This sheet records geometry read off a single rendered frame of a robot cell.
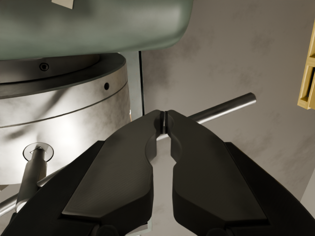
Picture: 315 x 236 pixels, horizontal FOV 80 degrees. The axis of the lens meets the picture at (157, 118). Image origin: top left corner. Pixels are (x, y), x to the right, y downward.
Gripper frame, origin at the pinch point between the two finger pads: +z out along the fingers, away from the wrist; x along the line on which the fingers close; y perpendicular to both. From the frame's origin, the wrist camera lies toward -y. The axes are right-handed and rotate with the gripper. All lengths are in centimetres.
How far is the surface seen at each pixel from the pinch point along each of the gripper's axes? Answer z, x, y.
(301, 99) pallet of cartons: 192, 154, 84
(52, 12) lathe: 7.4, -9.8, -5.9
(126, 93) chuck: 20.5, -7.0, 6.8
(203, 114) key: 5.2, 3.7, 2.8
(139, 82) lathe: 82, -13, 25
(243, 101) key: 5.6, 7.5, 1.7
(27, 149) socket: 6.8, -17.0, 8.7
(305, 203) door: 220, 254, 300
